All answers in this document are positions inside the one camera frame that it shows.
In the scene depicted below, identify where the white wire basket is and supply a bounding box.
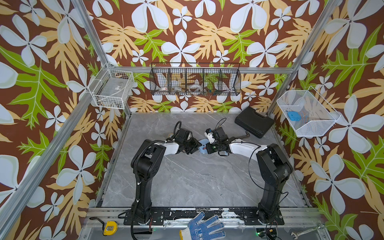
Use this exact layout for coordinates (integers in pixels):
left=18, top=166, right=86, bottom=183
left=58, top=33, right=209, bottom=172
left=89, top=64, right=135, bottom=110
left=277, top=87, right=341, bottom=138

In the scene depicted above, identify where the white wire basket left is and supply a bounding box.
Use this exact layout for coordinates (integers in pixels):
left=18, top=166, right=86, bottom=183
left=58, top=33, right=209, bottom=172
left=89, top=64, right=135, bottom=110

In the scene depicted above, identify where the white wire basket right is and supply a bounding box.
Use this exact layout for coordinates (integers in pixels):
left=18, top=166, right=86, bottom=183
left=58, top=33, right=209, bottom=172
left=277, top=87, right=341, bottom=138

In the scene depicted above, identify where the grey allen wrench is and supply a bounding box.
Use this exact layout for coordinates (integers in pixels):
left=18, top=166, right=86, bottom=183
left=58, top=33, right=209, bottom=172
left=233, top=131, right=250, bottom=140

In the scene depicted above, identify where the silver spanner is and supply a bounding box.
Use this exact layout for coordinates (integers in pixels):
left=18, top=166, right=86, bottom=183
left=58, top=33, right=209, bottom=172
left=291, top=226, right=323, bottom=240

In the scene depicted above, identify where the black mounting rail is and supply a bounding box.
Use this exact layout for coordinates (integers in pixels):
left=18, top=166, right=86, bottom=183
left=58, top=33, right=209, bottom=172
left=123, top=206, right=285, bottom=226

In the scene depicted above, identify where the black plastic tool case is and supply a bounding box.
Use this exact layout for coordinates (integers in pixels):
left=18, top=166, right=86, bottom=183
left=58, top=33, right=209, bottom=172
left=235, top=107, right=275, bottom=139

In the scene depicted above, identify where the yellow tape measure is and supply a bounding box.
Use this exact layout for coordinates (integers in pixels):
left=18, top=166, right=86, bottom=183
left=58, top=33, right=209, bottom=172
left=103, top=221, right=118, bottom=236

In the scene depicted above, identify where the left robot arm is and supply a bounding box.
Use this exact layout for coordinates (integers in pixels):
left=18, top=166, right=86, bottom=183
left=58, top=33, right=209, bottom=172
left=131, top=128, right=202, bottom=224

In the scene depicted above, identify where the blue object in basket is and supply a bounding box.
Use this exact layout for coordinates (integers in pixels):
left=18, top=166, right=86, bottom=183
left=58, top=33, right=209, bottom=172
left=287, top=111, right=302, bottom=122

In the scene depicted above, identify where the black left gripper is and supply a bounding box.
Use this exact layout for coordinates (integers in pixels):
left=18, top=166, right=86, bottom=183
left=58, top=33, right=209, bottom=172
left=183, top=137, right=203, bottom=154

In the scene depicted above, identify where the black wire basket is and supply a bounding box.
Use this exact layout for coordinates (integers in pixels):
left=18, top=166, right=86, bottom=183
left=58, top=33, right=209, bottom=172
left=149, top=62, right=242, bottom=96

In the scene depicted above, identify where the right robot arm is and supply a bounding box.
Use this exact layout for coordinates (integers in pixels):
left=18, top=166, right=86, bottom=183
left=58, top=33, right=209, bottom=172
left=205, top=127, right=293, bottom=224

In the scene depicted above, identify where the blue dotted work glove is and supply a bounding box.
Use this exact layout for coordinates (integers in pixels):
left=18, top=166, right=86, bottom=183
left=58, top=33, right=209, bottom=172
left=179, top=212, right=226, bottom=240

